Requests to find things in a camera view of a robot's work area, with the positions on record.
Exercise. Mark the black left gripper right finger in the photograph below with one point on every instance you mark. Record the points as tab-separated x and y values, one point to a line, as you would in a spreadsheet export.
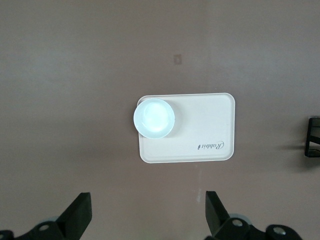
220	222

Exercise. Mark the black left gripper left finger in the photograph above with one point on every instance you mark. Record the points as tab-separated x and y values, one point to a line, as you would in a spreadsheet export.
72	217

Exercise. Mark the beige rectangular tray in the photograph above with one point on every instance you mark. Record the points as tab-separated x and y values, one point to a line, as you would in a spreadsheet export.
200	120

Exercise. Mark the white bowl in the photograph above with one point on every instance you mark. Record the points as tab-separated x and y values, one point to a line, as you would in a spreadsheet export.
153	118

